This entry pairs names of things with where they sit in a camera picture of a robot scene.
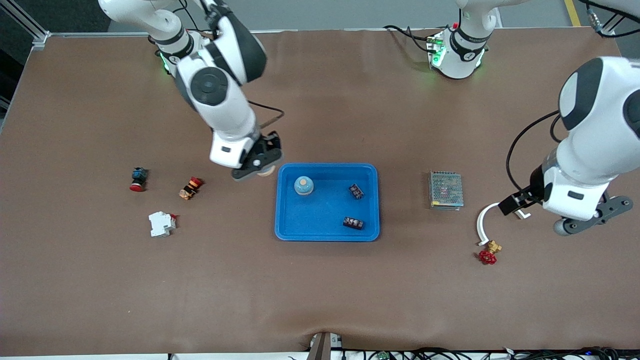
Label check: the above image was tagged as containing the blue plastic tray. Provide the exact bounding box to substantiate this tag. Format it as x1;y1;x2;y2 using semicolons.
274;163;380;243

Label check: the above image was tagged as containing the white curved plastic clamp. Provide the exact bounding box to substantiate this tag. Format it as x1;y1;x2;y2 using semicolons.
476;202;532;246

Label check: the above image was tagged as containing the metal mesh power supply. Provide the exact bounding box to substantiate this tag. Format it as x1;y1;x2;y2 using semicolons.
429;171;464;211

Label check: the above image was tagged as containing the red mushroom push button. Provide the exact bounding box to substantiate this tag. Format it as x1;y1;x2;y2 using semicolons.
130;167;149;193

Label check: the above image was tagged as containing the white circuit breaker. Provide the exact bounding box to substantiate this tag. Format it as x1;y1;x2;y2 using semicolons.
148;211;177;238

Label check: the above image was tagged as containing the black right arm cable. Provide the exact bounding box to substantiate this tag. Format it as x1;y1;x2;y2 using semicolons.
247;100;286;131

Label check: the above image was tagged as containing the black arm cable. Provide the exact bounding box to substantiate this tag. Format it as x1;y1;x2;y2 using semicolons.
247;100;286;131
506;110;563;196

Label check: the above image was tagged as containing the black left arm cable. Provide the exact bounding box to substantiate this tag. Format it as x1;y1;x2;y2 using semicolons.
506;110;563;196

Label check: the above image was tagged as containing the orange and red switch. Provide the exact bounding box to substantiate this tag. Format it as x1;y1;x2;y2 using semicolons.
179;176;204;201

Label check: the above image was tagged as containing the brass valve with red handle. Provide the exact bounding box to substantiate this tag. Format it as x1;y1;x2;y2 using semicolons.
478;240;502;265

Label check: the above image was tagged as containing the black base cable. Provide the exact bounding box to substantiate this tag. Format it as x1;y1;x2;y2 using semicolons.
383;24;436;53

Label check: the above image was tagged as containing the metal table edge bracket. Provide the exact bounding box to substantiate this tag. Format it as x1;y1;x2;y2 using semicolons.
306;331;344;360

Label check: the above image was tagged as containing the aluminium frame bar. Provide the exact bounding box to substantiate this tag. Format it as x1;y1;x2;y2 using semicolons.
0;0;51;51

